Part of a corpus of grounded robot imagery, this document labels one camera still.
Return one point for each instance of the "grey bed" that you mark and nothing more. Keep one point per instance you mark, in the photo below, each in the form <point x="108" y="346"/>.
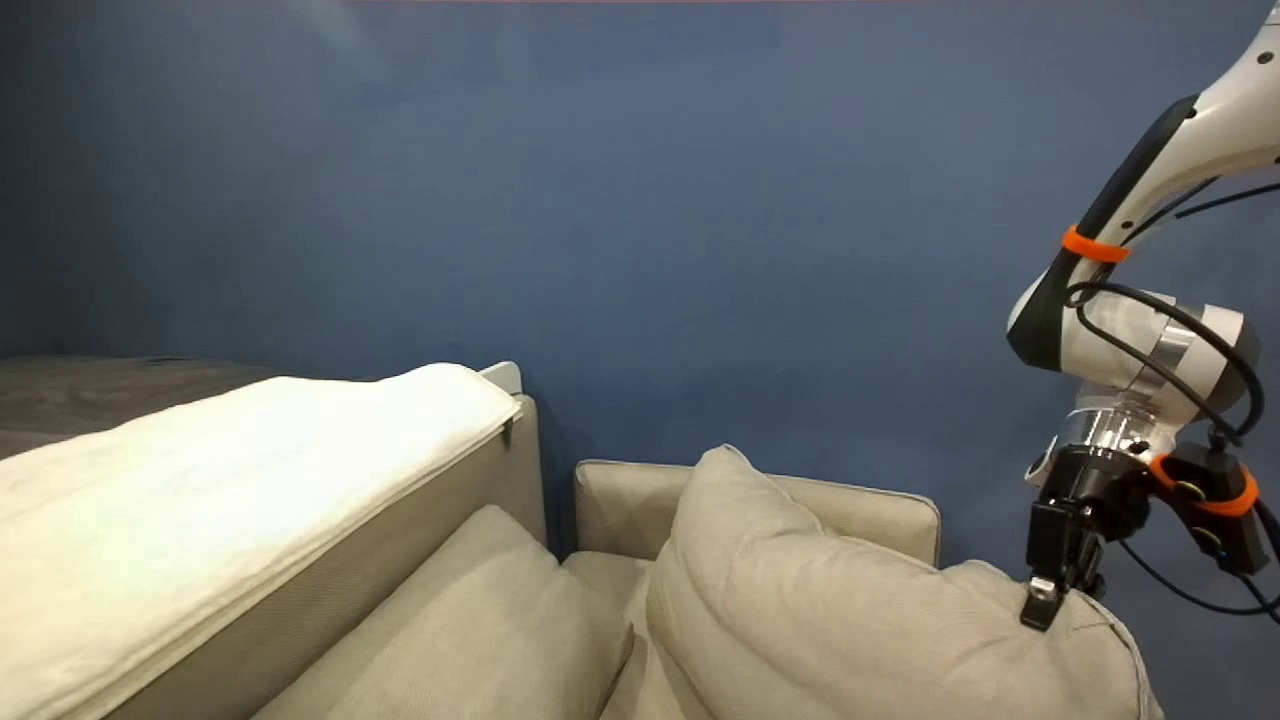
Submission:
<point x="81" y="395"/>

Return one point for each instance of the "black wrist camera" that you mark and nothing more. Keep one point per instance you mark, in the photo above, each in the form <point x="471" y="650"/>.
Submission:
<point x="1223" y="513"/>

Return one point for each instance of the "white folded blanket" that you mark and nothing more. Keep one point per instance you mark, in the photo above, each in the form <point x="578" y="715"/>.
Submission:
<point x="202" y="522"/>

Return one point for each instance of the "grey fabric sofa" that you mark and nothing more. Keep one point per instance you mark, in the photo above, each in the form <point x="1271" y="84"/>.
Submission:
<point x="613" y="507"/>

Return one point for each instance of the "grey square pillow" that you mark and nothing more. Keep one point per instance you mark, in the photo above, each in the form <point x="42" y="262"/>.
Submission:
<point x="852" y="624"/>

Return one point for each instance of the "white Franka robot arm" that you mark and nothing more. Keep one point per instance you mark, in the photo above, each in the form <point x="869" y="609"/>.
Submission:
<point x="1162" y="147"/>

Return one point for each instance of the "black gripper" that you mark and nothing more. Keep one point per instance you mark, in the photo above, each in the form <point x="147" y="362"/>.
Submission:
<point x="1087" y="503"/>

